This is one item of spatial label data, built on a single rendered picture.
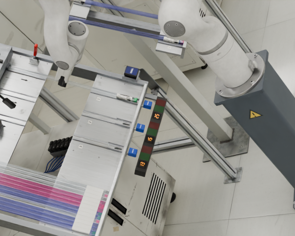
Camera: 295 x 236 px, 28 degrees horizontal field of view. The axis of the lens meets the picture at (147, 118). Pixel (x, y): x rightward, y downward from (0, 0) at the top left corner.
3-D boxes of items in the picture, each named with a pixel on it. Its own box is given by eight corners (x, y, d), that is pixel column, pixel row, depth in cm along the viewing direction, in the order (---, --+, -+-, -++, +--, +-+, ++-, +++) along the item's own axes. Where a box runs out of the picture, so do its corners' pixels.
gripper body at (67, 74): (64, 41, 214) (60, 59, 223) (55, 62, 208) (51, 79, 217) (84, 48, 214) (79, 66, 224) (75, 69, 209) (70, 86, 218)
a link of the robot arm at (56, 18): (42, 5, 177) (77, 73, 199) (62, -29, 186) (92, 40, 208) (17, 5, 180) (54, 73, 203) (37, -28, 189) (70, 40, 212)
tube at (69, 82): (137, 99, 224) (137, 98, 223) (136, 102, 223) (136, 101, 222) (11, 66, 227) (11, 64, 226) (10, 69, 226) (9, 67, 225)
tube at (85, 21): (183, 42, 230) (184, 40, 229) (183, 45, 229) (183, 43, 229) (58, 15, 233) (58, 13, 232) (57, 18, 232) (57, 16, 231)
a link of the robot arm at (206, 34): (230, 21, 190) (190, -32, 176) (222, 63, 179) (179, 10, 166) (199, 33, 197) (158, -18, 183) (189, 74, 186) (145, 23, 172)
